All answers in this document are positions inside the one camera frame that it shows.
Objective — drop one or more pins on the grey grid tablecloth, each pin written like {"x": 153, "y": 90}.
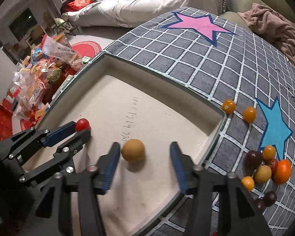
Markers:
{"x": 240, "y": 66}

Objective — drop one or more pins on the pink blanket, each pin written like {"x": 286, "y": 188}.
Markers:
{"x": 273, "y": 27}

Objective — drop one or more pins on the large orange tangerine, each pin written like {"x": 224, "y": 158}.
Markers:
{"x": 283, "y": 172}

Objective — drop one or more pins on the dark purple tomato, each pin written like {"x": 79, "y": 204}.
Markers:
{"x": 253, "y": 160}
{"x": 260, "y": 204}
{"x": 270, "y": 198}

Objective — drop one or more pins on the yellow cherry tomato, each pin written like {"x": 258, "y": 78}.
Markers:
{"x": 269, "y": 152}
{"x": 248, "y": 183}
{"x": 249, "y": 114}
{"x": 228, "y": 106}

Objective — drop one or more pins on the brown round longan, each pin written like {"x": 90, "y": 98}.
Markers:
{"x": 262, "y": 174}
{"x": 133, "y": 151}

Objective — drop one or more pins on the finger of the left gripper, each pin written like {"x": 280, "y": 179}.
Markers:
{"x": 62, "y": 156}
{"x": 32, "y": 139}

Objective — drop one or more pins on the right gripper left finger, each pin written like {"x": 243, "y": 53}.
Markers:
{"x": 96, "y": 180}

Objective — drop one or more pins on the red cherry tomato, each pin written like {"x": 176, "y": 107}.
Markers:
{"x": 82, "y": 124}
{"x": 273, "y": 164}

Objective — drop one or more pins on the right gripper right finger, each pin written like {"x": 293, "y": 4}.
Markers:
{"x": 196, "y": 181}

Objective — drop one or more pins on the pile of snack bags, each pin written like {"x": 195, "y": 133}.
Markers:
{"x": 49, "y": 64}

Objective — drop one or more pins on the white covered sofa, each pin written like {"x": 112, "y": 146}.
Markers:
{"x": 130, "y": 13}

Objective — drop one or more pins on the white shallow tray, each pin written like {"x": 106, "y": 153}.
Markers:
{"x": 124, "y": 101}

